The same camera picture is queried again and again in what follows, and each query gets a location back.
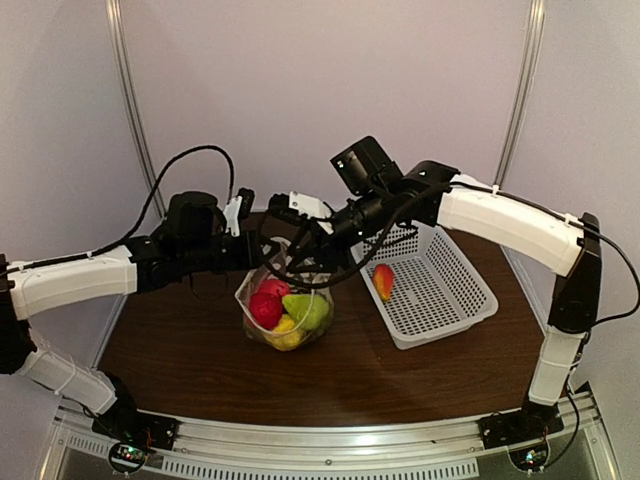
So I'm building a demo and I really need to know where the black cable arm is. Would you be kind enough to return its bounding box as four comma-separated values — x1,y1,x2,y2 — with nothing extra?
0,145,239,301
269,182,640,471

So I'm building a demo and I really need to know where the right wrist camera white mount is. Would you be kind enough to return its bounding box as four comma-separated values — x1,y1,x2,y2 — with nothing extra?
268,191,334,235

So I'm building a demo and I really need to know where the red fake apple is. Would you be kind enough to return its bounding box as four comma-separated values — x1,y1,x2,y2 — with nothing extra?
249,278,291,330

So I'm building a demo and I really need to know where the orange red fake mango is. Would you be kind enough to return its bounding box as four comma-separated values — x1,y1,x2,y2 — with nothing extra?
372,264,395,302

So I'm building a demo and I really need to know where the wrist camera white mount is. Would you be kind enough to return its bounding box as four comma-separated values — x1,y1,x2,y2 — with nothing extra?
223,187,255,237
268,191,334,235

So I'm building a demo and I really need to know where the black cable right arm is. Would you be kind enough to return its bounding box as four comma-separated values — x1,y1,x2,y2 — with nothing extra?
269,182,640,471

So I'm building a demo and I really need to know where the green fake pear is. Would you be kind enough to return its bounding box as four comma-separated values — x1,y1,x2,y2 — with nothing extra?
282,294,331,331

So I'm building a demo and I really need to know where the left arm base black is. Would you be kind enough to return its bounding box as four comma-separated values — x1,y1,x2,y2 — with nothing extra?
90,375,179,451

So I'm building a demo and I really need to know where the aluminium frame post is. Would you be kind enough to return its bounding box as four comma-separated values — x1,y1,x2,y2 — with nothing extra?
494,0,546,186
105,0,157,193

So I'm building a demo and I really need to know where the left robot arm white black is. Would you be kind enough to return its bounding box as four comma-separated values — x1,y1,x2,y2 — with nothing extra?
1,189,280,416

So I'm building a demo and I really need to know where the white perforated plastic basket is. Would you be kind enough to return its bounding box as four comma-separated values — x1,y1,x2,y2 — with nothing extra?
360,225,499,350

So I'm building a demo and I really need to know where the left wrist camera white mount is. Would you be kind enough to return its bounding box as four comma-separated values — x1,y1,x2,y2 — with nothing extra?
223,187,255,237

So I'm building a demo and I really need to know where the aluminium frame post left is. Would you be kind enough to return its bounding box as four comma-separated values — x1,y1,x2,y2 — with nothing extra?
105,0,157,193

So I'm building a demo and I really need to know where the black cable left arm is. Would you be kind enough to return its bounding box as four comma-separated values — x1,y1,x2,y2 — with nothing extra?
0,145,239,301

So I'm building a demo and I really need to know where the yellow fake pear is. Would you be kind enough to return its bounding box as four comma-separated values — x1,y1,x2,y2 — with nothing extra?
264,314,304,351

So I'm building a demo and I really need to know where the aluminium front rail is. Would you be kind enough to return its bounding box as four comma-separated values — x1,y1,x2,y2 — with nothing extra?
36,391,620,479

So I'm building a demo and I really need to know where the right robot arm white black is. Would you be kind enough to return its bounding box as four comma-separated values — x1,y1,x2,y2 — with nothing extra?
285,136,602,430

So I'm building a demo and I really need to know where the aluminium frame post right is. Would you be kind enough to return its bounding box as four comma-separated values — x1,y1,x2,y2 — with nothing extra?
494,0,546,186

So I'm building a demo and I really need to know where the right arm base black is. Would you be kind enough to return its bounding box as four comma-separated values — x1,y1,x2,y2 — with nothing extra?
477,404,564,449

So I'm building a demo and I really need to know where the clear polka dot zip bag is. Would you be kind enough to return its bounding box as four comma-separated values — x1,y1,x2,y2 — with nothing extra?
235,266,334,352

